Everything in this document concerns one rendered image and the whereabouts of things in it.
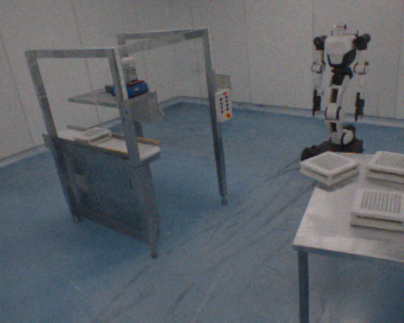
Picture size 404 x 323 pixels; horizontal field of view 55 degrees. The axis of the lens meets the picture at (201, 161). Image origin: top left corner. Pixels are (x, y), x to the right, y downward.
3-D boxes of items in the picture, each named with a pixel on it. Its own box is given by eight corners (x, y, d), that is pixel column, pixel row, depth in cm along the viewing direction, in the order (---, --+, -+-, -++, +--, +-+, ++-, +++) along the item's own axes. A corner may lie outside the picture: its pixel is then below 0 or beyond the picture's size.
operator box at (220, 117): (232, 117, 353) (230, 88, 343) (221, 123, 341) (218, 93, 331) (227, 116, 356) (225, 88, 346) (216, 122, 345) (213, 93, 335)
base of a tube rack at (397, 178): (421, 166, 227) (421, 163, 227) (411, 184, 210) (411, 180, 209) (377, 161, 242) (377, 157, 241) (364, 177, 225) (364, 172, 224)
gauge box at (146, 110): (161, 119, 300) (156, 94, 293) (151, 124, 293) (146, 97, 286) (142, 117, 314) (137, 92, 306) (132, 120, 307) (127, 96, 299)
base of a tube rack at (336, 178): (359, 172, 230) (359, 169, 229) (329, 185, 220) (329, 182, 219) (328, 161, 250) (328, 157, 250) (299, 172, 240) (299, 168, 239)
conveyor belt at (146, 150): (161, 152, 308) (159, 146, 306) (137, 164, 291) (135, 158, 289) (66, 133, 392) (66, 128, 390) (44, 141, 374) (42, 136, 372)
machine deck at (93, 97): (156, 95, 293) (156, 90, 292) (118, 109, 267) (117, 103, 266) (106, 91, 331) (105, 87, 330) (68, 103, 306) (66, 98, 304)
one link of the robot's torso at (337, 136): (333, 138, 444) (327, 103, 416) (351, 140, 430) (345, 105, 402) (327, 146, 436) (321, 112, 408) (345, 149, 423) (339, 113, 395)
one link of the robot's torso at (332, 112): (327, 119, 421) (335, 75, 414) (343, 120, 409) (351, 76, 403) (321, 118, 410) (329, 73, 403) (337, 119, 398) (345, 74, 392)
